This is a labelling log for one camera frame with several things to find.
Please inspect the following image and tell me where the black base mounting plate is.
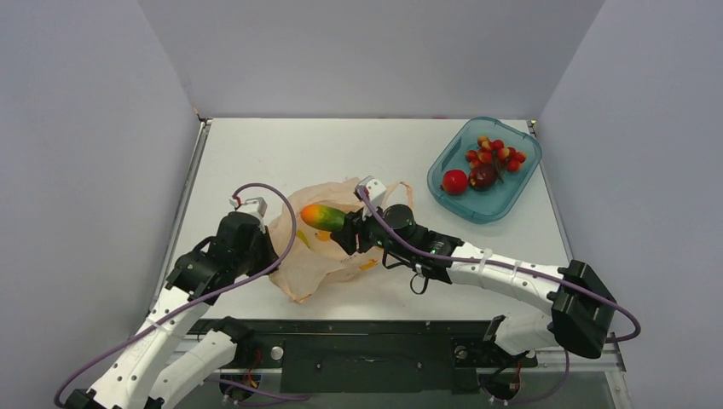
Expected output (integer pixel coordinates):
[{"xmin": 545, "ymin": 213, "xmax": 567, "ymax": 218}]
[{"xmin": 217, "ymin": 320, "xmax": 538, "ymax": 394}]

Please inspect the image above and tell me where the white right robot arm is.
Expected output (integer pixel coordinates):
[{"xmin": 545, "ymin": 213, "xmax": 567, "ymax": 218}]
[{"xmin": 331, "ymin": 204, "xmax": 616, "ymax": 364}]

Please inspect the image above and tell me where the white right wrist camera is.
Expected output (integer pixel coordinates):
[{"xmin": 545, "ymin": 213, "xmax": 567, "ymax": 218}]
[{"xmin": 354, "ymin": 176, "xmax": 387, "ymax": 220}]

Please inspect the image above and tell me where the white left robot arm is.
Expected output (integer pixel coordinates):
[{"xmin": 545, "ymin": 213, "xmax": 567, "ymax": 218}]
[{"xmin": 61, "ymin": 207, "xmax": 278, "ymax": 408}]

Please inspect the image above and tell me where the red fake grape bunch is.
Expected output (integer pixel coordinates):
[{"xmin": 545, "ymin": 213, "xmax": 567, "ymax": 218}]
[{"xmin": 464, "ymin": 135, "xmax": 527, "ymax": 173}]

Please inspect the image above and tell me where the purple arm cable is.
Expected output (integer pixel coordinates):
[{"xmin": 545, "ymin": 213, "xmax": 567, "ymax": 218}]
[
  {"xmin": 356, "ymin": 186, "xmax": 643, "ymax": 406},
  {"xmin": 53, "ymin": 182, "xmax": 315, "ymax": 409}
]

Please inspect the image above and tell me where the yellow green fake mango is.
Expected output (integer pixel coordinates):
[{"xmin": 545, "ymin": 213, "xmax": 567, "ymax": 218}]
[{"xmin": 300, "ymin": 204, "xmax": 346, "ymax": 232}]

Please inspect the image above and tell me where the orange translucent plastic bag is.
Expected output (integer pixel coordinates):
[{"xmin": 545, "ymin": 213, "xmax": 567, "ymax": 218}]
[{"xmin": 268, "ymin": 177, "xmax": 382, "ymax": 302}]

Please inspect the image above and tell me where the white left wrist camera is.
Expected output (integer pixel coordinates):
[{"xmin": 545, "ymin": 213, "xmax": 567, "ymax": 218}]
[{"xmin": 228, "ymin": 196, "xmax": 268, "ymax": 229}]

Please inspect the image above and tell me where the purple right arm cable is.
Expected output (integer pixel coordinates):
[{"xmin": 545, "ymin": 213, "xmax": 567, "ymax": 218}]
[{"xmin": 356, "ymin": 186, "xmax": 643, "ymax": 406}]

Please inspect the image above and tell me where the red fake apple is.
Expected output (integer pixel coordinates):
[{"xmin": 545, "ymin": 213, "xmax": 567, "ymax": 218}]
[{"xmin": 440, "ymin": 170, "xmax": 468, "ymax": 196}]

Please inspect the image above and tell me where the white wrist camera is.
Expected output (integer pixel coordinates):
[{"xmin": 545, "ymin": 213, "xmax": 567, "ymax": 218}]
[
  {"xmin": 228, "ymin": 196, "xmax": 268, "ymax": 229},
  {"xmin": 354, "ymin": 176, "xmax": 387, "ymax": 220}
]

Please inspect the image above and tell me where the dark purple fake fruit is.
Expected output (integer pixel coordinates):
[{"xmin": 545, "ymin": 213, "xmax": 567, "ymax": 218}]
[{"xmin": 468, "ymin": 164, "xmax": 499, "ymax": 191}]

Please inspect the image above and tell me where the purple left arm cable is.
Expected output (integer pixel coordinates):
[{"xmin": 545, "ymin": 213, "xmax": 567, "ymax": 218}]
[{"xmin": 53, "ymin": 182, "xmax": 315, "ymax": 409}]

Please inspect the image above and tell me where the teal plastic tray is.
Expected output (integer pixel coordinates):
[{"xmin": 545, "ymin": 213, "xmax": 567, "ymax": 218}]
[{"xmin": 427, "ymin": 117, "xmax": 541, "ymax": 224}]

